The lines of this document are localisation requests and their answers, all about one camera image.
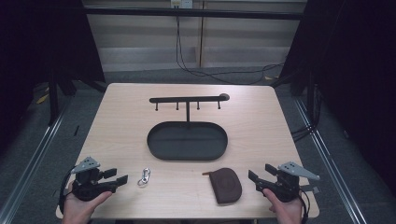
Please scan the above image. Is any black horizontal metal bar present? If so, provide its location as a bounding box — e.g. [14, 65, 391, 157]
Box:
[83, 7, 305, 21]

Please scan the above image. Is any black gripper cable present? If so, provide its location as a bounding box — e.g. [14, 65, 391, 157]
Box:
[58, 169, 77, 217]
[298, 188, 311, 224]

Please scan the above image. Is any black floor cable bundle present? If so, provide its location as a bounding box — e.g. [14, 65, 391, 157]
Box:
[290, 83, 321, 143]

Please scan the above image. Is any black key rack with tray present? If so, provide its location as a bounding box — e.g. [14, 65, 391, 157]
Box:
[146, 92, 231, 162]

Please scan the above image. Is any white wall power outlet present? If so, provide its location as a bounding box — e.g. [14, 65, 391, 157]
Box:
[169, 0, 194, 9]

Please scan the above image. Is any black metal stand leg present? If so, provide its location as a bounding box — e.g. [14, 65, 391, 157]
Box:
[47, 71, 61, 127]

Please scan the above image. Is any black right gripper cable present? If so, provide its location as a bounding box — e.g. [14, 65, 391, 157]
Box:
[298, 188, 311, 224]

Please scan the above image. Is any brown leather pouch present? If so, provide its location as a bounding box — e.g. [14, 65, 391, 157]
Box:
[202, 167, 244, 205]

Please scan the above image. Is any black wall cable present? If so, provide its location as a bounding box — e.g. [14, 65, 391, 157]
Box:
[175, 15, 286, 86]

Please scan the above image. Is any yellow tape piece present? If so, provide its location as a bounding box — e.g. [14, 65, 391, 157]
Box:
[35, 92, 50, 105]

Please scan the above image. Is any person's right hand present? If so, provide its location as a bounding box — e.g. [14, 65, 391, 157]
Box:
[262, 188, 304, 224]

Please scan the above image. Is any silver carabiner key clip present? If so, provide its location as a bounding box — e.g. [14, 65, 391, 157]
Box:
[136, 167, 152, 188]

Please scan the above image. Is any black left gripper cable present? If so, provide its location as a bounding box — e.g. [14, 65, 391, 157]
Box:
[58, 169, 77, 217]

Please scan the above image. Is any person's left hand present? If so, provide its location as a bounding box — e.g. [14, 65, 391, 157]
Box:
[62, 182, 113, 224]

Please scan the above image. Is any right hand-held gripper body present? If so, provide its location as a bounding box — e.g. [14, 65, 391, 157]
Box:
[255, 161, 321, 203]

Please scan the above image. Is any metal floor rail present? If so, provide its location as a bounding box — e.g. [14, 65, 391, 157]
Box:
[0, 102, 72, 224]
[293, 97, 370, 224]

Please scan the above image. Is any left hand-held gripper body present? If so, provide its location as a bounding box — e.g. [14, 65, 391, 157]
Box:
[70, 156, 118, 202]

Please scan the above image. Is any dark curtain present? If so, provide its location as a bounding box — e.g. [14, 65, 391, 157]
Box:
[0, 0, 106, 153]
[279, 0, 396, 197]

